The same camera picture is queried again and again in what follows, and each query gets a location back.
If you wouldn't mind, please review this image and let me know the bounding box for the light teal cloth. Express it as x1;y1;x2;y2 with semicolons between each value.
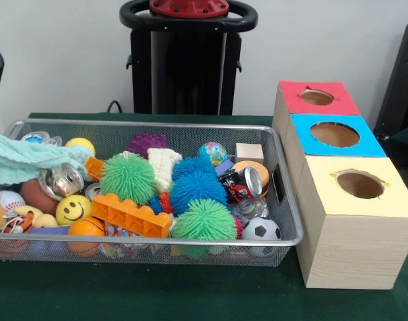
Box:
0;131;94;185

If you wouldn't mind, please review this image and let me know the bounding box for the orange toy building brick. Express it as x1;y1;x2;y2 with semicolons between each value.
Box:
91;193;174;239
84;156;106;181

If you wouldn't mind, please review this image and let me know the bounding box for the white baseball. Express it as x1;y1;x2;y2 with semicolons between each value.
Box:
0;190;27;213

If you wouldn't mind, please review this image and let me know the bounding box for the red and blue spiky toy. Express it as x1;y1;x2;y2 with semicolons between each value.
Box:
148;192;174;215

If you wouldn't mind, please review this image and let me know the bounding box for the yellow smiley face ball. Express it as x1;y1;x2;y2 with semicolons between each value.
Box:
55;194;93;226

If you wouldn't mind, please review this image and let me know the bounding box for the yellow tennis ball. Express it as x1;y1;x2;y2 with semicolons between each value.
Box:
64;136;96;156

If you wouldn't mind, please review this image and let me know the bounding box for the blue spiky rubber ball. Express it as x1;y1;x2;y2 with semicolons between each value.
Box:
170;156;229;215

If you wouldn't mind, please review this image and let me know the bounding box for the polka dot cloth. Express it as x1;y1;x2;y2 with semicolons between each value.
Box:
105;224;148;237

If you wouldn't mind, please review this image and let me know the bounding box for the purple spiky ball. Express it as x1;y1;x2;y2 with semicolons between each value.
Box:
125;132;168;160

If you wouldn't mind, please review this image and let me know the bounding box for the black pedestal with red base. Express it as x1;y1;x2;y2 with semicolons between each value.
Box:
119;0;258;116

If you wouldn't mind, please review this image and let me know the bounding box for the green spiky rubber ball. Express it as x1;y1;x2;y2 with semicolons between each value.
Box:
172;199;237;241
99;152;157;205

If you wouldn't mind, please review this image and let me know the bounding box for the shallow metal mesh bin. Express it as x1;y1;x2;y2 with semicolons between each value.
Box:
0;118;305;268

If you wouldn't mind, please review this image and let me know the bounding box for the black and white soccer ball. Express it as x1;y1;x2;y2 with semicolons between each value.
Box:
241;217;282;257

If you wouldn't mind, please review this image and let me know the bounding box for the wooden box with three holes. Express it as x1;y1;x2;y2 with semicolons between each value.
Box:
272;80;408;290

